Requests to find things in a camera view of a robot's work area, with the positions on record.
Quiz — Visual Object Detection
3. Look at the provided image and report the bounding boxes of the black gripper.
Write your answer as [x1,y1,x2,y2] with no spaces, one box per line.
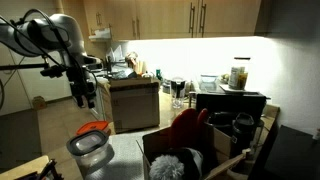
[65,64,98,110]

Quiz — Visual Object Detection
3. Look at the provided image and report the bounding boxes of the small cardboard box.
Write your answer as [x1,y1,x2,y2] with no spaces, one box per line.
[31,95,48,111]

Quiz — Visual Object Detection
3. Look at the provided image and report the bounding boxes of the cardboard box holding clutter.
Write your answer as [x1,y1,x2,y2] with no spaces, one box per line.
[141,121,253,180]

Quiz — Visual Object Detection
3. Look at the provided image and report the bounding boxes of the white stove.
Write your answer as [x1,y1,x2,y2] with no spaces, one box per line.
[87,77,113,122]

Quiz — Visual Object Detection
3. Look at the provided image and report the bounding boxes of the container with orange lid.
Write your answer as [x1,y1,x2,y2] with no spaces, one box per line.
[75,120,112,136]

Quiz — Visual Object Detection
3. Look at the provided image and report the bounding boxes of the clear container with dark lid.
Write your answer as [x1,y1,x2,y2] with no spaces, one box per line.
[65,129,116,176]

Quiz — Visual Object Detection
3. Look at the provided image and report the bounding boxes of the utensil holder with utensils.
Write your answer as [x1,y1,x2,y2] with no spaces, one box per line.
[124,50,148,76]

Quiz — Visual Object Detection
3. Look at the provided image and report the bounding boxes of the grey woven mat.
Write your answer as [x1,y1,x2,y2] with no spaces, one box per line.
[84,129,158,180]

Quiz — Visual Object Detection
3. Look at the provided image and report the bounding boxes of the white range hood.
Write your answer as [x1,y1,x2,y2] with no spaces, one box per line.
[88,27,113,43]

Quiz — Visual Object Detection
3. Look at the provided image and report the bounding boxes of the black tripod stand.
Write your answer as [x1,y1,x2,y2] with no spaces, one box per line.
[14,159,65,180]

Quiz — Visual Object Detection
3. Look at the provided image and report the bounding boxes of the silver toaster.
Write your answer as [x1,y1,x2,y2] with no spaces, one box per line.
[161,79,173,95]

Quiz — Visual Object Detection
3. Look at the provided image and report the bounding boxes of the water filter pitcher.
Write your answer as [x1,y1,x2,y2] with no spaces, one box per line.
[169,76,188,110]

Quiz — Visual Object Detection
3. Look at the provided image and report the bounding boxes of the light wooden board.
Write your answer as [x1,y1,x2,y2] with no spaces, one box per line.
[0,154,51,180]

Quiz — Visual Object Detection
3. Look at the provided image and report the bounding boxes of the red plush toy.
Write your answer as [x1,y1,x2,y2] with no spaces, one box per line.
[167,107,210,151]

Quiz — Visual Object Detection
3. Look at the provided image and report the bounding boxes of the grey fluffy plush toy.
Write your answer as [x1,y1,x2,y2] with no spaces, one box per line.
[148,147,204,180]

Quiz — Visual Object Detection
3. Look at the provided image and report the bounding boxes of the glass food container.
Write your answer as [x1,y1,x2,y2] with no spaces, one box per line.
[199,73,219,93]

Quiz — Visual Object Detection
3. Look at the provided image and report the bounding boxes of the black pot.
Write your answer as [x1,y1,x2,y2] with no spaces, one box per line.
[207,110,238,129]

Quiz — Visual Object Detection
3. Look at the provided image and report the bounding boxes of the black microwave oven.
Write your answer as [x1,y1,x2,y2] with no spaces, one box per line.
[194,89,268,126]

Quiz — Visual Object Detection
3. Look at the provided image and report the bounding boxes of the white plate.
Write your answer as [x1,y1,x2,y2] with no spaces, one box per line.
[218,83,261,95]

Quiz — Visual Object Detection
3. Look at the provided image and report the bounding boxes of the glass jar with black lid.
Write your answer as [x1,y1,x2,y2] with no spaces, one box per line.
[228,56,252,92]

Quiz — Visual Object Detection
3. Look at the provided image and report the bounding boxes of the black insulated bottle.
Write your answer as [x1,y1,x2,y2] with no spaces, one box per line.
[229,112,257,161]

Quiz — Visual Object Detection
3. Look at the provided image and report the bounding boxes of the black furniture block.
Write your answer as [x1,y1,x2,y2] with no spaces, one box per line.
[263,124,320,180]

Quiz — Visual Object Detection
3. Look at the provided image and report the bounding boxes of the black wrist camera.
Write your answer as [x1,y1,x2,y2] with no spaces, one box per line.
[39,64,67,80]

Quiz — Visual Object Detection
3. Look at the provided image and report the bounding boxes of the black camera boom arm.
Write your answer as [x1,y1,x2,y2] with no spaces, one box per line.
[0,63,49,72]

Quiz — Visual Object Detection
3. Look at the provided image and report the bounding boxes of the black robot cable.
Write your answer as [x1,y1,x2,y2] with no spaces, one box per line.
[0,8,99,111]

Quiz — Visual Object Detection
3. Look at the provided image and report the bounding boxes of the short metal cabinet handle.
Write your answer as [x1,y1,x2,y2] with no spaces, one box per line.
[95,12,103,28]
[131,18,137,39]
[135,16,141,40]

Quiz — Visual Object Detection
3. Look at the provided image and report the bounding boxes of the wooden wall cabinets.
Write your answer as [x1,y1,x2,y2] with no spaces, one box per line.
[54,0,263,43]

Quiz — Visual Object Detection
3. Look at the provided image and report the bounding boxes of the metal cabinet bar handle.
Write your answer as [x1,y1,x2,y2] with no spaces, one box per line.
[188,2,196,38]
[198,2,207,38]

